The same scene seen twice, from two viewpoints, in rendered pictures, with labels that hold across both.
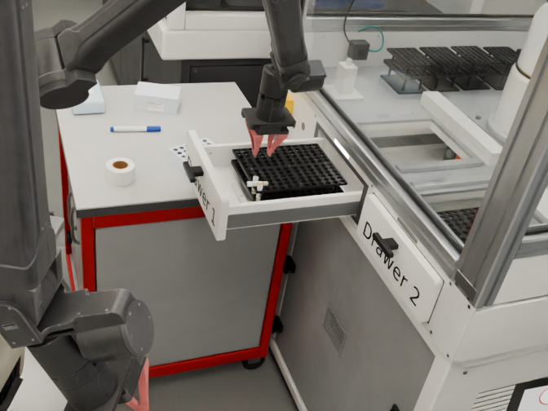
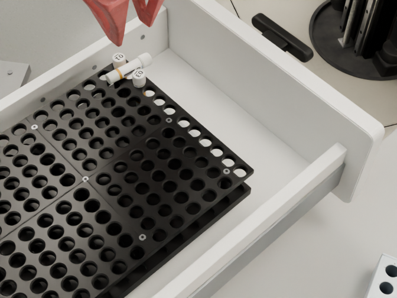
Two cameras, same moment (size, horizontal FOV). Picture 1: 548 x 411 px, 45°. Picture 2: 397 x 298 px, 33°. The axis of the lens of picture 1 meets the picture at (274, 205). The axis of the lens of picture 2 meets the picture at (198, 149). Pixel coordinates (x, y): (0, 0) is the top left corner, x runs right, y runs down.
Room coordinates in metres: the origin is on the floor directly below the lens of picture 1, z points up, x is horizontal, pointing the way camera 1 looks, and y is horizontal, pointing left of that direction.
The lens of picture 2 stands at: (1.62, -0.03, 1.37)
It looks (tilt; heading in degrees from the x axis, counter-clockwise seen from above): 54 degrees down; 162
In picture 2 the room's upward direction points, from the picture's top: 2 degrees clockwise
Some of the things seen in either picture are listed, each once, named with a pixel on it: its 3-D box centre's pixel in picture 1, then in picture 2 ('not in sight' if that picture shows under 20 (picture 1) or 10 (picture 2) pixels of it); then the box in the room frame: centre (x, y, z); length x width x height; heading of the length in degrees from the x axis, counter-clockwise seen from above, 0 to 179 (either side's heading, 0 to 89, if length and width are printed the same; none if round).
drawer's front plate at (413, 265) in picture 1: (395, 254); not in sight; (1.07, -0.26, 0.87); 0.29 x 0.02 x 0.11; 26
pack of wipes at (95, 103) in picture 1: (85, 95); not in sight; (1.69, 0.59, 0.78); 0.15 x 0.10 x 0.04; 27
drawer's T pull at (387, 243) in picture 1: (387, 244); not in sight; (1.06, -0.24, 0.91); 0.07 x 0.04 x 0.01; 26
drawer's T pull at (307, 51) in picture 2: (194, 171); (273, 43); (1.20, 0.19, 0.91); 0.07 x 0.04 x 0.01; 26
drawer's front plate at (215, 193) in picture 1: (205, 182); (251, 79); (1.21, 0.16, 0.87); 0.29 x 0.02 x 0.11; 26
